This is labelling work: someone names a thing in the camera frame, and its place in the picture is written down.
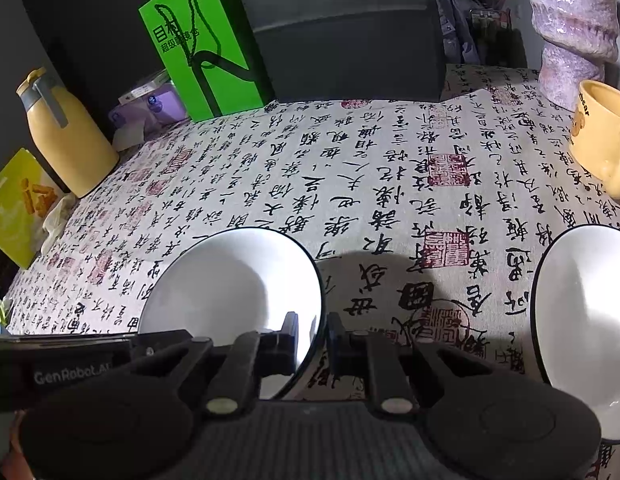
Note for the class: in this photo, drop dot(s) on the white crumpled glove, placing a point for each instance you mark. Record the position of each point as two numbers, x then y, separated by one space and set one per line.
55 222

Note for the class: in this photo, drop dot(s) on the small white box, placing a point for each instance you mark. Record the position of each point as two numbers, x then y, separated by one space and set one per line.
146 85

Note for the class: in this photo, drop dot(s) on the purple tissue pack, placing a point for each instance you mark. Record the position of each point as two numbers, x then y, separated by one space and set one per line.
160 108

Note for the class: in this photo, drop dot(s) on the person's hand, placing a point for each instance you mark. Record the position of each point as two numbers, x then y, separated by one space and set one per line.
13 464

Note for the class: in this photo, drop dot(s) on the blue jacket on chair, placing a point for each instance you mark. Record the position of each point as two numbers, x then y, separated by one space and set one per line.
459 45

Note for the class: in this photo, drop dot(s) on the purple ceramic vase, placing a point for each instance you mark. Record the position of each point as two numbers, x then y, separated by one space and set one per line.
580 38

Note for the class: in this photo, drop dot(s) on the black paper bag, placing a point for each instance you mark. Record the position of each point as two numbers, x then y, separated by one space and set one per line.
350 49

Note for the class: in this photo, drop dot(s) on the yellow thermos jug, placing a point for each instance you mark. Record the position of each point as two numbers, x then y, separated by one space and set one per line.
65 134

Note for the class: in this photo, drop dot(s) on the yellow-green snack pouch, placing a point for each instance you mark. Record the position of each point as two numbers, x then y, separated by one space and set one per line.
27 195

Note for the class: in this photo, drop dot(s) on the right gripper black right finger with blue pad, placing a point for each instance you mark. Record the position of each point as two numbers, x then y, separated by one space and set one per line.
374 359

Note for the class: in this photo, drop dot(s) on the green paper bag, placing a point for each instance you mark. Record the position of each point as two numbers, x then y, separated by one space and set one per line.
211 55

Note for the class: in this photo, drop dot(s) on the small white bowl black rim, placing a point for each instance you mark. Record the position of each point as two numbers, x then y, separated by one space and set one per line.
575 320

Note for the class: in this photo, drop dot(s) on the calligraphy tablecloth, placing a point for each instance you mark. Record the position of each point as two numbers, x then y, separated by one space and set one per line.
424 218

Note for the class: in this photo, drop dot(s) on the yellow mug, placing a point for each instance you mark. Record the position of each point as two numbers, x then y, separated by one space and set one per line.
595 136

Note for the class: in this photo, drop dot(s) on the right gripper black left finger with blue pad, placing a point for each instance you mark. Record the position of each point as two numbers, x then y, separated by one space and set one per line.
251 357

